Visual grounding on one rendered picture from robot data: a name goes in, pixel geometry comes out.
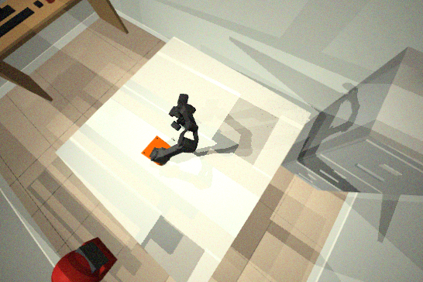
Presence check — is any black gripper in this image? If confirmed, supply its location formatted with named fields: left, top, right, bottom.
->
left=170, top=105, right=196, bottom=131

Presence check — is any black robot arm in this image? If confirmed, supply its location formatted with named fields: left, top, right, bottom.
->
left=150, top=94, right=199, bottom=164

